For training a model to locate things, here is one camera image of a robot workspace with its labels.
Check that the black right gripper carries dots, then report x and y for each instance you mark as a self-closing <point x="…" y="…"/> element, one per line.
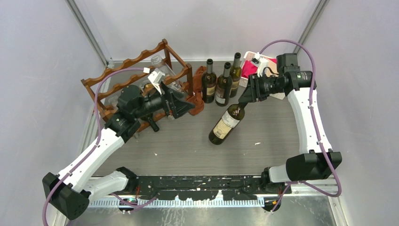
<point x="253" y="92"/>

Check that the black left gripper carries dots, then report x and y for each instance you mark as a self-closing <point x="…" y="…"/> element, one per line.
<point x="178" y="106"/>

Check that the dark wine bottle cream label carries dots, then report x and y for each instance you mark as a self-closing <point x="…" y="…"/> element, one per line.
<point x="227" y="123"/>

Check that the dark green wine bottle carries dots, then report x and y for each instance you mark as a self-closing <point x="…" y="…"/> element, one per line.
<point x="235" y="74"/>

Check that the clear bottle front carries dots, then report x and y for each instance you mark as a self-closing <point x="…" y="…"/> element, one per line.
<point x="157" y="62"/>

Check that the green wine bottle silver neck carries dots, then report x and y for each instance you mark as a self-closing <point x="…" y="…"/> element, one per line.
<point x="208" y="83"/>

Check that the clear glass bottle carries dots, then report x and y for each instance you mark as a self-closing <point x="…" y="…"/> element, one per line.
<point x="113" y="101"/>

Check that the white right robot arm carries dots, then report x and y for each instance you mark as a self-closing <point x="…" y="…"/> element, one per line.
<point x="316" y="159"/>

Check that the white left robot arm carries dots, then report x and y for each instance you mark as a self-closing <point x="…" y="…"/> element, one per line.
<point x="70" y="191"/>

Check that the wooden wine rack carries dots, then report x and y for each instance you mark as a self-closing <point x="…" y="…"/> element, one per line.
<point x="106" y="111"/>

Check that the white plastic basket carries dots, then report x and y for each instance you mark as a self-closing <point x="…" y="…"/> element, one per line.
<point x="247" y="56"/>

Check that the brown suede cloth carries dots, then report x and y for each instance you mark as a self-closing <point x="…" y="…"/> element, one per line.
<point x="197" y="93"/>

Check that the pink cloth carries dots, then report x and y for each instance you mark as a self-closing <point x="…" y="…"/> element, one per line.
<point x="248" y="68"/>

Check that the beige cloth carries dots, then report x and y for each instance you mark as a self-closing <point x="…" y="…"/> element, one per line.
<point x="272" y="70"/>

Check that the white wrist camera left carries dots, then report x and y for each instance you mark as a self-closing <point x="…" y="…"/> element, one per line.
<point x="156" y="77"/>

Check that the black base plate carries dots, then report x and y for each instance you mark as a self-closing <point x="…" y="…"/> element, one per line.
<point x="198" y="188"/>

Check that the aluminium frame rail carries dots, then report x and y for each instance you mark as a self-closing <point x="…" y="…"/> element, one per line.
<point x="102" y="192"/>

